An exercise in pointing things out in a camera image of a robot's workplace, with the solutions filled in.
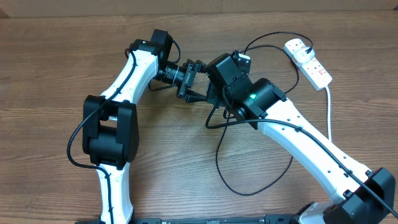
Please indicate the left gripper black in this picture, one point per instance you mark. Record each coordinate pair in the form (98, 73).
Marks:
(182, 91)

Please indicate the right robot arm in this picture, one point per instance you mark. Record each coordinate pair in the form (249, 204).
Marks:
(357, 194)

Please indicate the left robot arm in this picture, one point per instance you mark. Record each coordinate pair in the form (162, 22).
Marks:
(110, 128)

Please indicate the white charger plug adapter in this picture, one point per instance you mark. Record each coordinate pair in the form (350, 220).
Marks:
(302, 56)

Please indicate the white power strip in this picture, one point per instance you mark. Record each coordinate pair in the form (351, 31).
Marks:
(313, 70)

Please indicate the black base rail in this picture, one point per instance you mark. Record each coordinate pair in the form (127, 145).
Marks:
(266, 219)

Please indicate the cardboard wall panel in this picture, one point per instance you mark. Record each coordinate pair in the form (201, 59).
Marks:
(78, 8)

